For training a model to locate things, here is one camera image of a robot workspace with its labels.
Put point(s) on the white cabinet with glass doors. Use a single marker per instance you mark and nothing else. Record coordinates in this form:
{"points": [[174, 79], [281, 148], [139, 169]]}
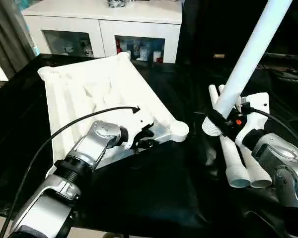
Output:
{"points": [[104, 20]]}

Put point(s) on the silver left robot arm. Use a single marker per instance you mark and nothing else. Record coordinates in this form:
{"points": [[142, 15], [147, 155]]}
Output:
{"points": [[64, 183]]}

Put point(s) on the white plastic table top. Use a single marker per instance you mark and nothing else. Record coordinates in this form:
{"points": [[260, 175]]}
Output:
{"points": [[99, 89]]}

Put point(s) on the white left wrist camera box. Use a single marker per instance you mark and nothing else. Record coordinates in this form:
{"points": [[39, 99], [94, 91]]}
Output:
{"points": [[139, 121]]}

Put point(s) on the grey curtain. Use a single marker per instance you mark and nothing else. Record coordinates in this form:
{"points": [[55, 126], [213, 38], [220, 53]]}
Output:
{"points": [[10, 34]]}

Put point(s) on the white plastic table leg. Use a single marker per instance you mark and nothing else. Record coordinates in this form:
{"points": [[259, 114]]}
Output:
{"points": [[258, 173], [248, 59], [236, 163]]}

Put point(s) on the black mat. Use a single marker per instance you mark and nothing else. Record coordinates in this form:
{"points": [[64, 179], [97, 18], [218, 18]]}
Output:
{"points": [[164, 198]]}

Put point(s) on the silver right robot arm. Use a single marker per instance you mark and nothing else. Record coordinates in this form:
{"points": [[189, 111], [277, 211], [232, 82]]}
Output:
{"points": [[280, 163]]}

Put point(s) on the black furniture with gold label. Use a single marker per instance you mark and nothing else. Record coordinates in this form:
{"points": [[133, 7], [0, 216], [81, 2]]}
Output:
{"points": [[228, 25]]}

